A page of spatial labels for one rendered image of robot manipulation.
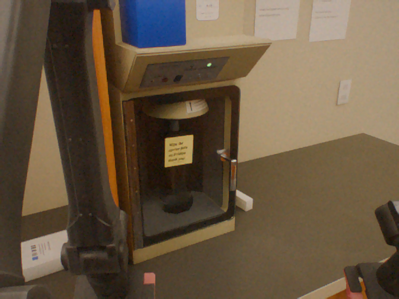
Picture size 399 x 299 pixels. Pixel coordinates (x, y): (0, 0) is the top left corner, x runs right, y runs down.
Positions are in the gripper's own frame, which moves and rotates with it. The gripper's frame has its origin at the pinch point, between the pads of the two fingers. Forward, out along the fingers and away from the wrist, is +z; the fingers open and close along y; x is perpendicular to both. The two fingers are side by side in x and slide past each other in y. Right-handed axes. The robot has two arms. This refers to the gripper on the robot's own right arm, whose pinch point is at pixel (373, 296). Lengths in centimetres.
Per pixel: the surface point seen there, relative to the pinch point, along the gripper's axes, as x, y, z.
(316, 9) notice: -116, -19, 11
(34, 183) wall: -48, 85, 29
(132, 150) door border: -32, 49, -7
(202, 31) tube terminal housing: -53, 32, -25
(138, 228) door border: -21, 49, 11
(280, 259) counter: -16.1, 11.4, 21.5
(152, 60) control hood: -37, 43, -30
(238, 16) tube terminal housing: -58, 23, -25
